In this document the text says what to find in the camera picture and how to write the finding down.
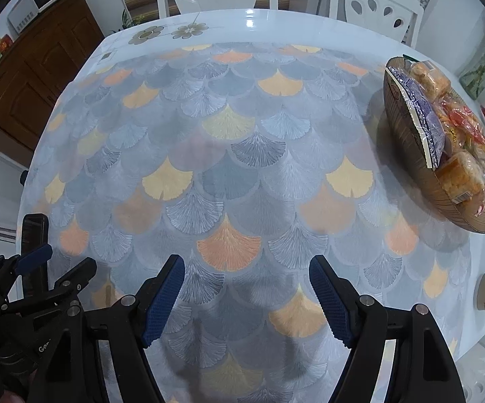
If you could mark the brown wooden cabinet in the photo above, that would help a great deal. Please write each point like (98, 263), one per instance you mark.
(36, 79)

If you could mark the golden pastry packet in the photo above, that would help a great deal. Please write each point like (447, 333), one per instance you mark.
(429, 79)

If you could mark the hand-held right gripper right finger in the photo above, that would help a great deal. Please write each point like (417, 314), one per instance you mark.
(330, 298)

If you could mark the scale pattern table mat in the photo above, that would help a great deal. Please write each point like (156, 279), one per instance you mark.
(242, 155)

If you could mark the brown label pastry packet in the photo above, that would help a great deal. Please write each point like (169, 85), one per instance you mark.
(461, 176)

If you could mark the round bamboo tray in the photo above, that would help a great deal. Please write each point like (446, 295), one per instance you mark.
(406, 163)

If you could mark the clear red label snack bag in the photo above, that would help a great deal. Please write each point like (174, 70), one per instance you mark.
(461, 124)

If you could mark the orange small box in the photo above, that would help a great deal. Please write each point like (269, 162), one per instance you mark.
(5, 43)

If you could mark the green houseplant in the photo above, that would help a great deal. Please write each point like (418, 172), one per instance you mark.
(127, 19)

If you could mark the white microwave oven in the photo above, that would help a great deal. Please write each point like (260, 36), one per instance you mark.
(36, 4)

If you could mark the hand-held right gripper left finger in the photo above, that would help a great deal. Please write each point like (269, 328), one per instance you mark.
(162, 298)

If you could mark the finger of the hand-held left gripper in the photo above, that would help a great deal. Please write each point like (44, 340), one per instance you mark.
(74, 275)
(36, 256)

